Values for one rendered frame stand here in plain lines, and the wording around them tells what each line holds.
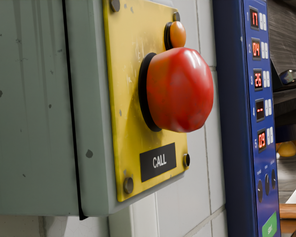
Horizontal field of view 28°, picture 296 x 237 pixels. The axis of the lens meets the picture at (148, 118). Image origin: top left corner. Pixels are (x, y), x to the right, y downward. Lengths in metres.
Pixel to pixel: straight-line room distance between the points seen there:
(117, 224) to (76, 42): 0.18
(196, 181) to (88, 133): 0.34
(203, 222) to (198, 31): 0.19
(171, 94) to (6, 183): 0.08
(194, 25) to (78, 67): 0.36
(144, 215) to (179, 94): 0.16
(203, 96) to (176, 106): 0.01
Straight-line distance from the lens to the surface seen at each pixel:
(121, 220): 0.39
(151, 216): 0.42
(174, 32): 0.30
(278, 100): 1.01
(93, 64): 0.24
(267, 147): 0.75
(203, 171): 0.59
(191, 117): 0.26
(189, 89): 0.26
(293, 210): 1.21
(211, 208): 0.62
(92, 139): 0.24
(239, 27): 0.65
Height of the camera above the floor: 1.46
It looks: 3 degrees down
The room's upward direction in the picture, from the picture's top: 4 degrees counter-clockwise
